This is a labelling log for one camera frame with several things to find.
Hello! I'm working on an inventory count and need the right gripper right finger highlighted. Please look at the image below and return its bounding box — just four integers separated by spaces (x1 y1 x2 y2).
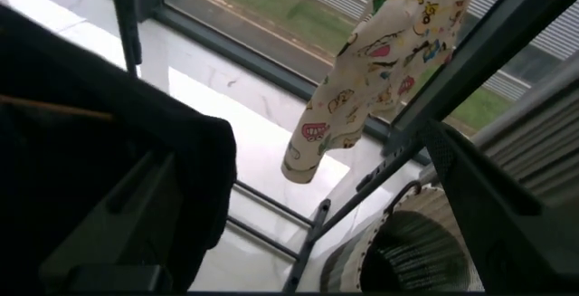
421 117 579 293

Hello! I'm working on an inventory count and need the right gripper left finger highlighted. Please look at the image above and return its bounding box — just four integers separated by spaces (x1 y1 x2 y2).
39 150 183 293

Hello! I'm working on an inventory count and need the black garment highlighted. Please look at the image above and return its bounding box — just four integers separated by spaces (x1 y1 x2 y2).
0 4 239 293

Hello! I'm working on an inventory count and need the pink clothes hanger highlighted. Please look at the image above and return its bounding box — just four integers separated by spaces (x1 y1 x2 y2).
0 95 114 121

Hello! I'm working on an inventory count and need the cream printed garment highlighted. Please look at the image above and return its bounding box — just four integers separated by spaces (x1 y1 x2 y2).
280 0 488 185

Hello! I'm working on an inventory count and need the white laundry basket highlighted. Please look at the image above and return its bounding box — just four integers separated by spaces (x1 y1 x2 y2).
319 180 485 293

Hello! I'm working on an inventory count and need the black clothes rack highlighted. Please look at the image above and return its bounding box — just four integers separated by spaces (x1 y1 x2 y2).
108 0 426 293

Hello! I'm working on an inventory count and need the beige curtain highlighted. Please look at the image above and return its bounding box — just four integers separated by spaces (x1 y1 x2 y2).
418 55 579 211

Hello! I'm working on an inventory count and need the window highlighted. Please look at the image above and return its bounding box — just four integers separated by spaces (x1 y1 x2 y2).
62 0 579 166

